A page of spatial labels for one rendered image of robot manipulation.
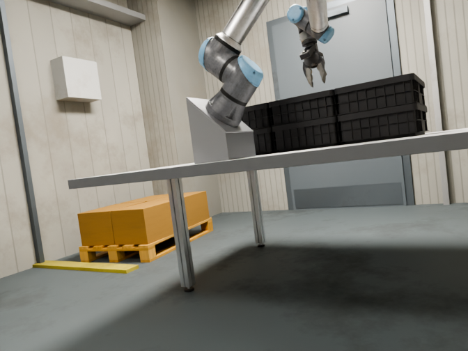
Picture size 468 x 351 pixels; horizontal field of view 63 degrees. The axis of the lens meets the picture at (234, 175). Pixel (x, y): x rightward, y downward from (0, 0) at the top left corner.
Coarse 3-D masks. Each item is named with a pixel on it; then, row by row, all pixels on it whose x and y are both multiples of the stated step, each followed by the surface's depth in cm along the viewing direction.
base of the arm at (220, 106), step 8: (216, 96) 145; (224, 96) 142; (208, 104) 145; (216, 104) 143; (224, 104) 142; (232, 104) 142; (240, 104) 143; (216, 112) 143; (224, 112) 142; (232, 112) 144; (240, 112) 145; (224, 120) 143; (232, 120) 144; (240, 120) 148
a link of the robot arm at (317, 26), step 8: (312, 0) 140; (320, 0) 140; (312, 8) 145; (320, 8) 145; (312, 16) 151; (320, 16) 150; (312, 24) 158; (320, 24) 156; (328, 24) 163; (312, 32) 165; (320, 32) 162; (328, 32) 163; (320, 40) 166; (328, 40) 167
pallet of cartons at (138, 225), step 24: (192, 192) 377; (96, 216) 307; (120, 216) 298; (144, 216) 288; (168, 216) 314; (192, 216) 349; (96, 240) 310; (120, 240) 300; (144, 240) 290; (192, 240) 344
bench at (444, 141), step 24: (360, 144) 103; (384, 144) 98; (408, 144) 95; (432, 144) 93; (456, 144) 90; (168, 168) 134; (192, 168) 129; (216, 168) 124; (240, 168) 120; (264, 168) 116; (168, 192) 210; (264, 240) 291; (192, 264) 213; (192, 288) 212
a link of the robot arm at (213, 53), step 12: (252, 0) 136; (264, 0) 137; (240, 12) 138; (252, 12) 138; (228, 24) 141; (240, 24) 139; (252, 24) 141; (216, 36) 142; (228, 36) 141; (240, 36) 141; (204, 48) 143; (216, 48) 141; (228, 48) 141; (240, 48) 144; (204, 60) 145; (216, 60) 142; (216, 72) 143
